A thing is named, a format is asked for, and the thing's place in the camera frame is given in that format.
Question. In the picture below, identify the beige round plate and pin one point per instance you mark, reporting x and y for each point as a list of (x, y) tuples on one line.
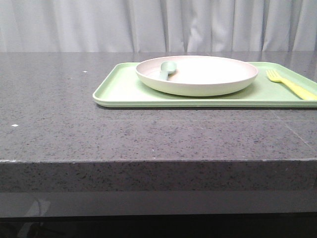
[(198, 76)]

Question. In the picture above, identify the yellow plastic fork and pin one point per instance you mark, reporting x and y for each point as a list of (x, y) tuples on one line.
[(301, 92)]

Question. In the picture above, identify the light green rectangular tray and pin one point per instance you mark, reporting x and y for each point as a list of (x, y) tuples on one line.
[(123, 89)]

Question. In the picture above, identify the teal green plastic spoon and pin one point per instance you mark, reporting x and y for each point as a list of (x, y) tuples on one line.
[(167, 68)]

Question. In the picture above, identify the white pleated curtain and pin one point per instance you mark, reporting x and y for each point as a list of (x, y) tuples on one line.
[(157, 25)]

